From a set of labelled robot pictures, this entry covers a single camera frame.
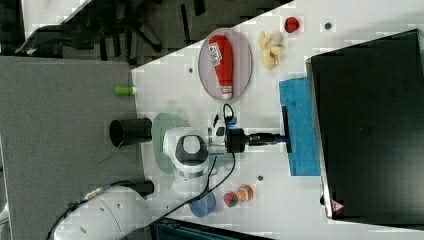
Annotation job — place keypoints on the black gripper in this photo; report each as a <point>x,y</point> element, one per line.
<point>236,140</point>

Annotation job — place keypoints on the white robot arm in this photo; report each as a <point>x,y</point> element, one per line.
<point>116,211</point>

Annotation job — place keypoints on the orange toy slice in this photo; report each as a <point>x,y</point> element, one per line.
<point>244,193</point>

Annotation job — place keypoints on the red toy strawberry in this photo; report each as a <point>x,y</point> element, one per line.
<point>230,199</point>

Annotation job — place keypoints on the grey round plate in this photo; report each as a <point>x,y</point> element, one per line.
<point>242,65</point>

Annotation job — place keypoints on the yellow plush banana bunch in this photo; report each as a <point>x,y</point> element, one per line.
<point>270,47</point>

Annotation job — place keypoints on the red plush ketchup bottle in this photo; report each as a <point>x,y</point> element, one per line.
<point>220,52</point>

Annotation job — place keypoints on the green plastic colander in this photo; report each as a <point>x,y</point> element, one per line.
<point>163,122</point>

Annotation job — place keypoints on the red toy tomato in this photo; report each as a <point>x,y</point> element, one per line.
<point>291,25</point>

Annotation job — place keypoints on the black cylinder cup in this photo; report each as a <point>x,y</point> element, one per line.
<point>128,132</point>

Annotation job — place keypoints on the green marker pen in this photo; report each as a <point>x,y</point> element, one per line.
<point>125,90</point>

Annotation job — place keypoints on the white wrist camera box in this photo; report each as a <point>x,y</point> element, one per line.
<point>219,126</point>

